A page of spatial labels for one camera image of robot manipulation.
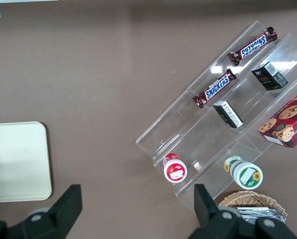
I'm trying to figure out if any aluminium foil container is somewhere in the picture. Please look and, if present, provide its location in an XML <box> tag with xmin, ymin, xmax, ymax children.
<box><xmin>234</xmin><ymin>206</ymin><xmax>287</xmax><ymax>225</ymax></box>

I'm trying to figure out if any clear acrylic tiered stand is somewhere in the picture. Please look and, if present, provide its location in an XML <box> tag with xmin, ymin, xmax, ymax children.
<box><xmin>135</xmin><ymin>20</ymin><xmax>297</xmax><ymax>216</ymax></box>

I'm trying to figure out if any red lidded cup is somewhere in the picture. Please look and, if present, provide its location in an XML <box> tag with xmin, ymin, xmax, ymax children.
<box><xmin>162</xmin><ymin>152</ymin><xmax>188</xmax><ymax>184</ymax></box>

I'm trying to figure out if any red plaid cookie box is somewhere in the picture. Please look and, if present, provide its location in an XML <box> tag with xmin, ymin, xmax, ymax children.
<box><xmin>259</xmin><ymin>85</ymin><xmax>297</xmax><ymax>149</ymax></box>

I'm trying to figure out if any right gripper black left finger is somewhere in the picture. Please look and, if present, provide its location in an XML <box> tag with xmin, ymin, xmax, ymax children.
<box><xmin>0</xmin><ymin>184</ymin><xmax>83</xmax><ymax>239</ymax></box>

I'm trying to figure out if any small black box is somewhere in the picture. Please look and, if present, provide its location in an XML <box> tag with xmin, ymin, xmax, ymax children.
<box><xmin>212</xmin><ymin>100</ymin><xmax>244</xmax><ymax>129</ymax></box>
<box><xmin>251</xmin><ymin>61</ymin><xmax>289</xmax><ymax>92</ymax></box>

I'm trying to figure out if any cream plastic tray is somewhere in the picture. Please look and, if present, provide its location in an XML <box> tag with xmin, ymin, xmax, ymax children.
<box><xmin>0</xmin><ymin>121</ymin><xmax>53</xmax><ymax>204</ymax></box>

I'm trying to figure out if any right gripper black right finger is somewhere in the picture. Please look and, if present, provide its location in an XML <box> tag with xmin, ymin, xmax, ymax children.
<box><xmin>188</xmin><ymin>184</ymin><xmax>297</xmax><ymax>239</ymax></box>

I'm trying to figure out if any green lidded cup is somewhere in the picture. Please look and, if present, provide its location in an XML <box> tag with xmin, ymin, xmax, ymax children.
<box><xmin>223</xmin><ymin>155</ymin><xmax>264</xmax><ymax>190</ymax></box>

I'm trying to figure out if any Snickers chocolate bar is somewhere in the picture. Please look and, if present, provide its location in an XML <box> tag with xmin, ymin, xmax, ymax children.
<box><xmin>228</xmin><ymin>26</ymin><xmax>279</xmax><ymax>66</ymax></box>
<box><xmin>191</xmin><ymin>69</ymin><xmax>238</xmax><ymax>110</ymax></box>

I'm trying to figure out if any light wicker basket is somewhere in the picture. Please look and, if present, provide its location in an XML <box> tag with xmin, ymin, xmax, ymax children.
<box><xmin>218</xmin><ymin>190</ymin><xmax>288</xmax><ymax>225</ymax></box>

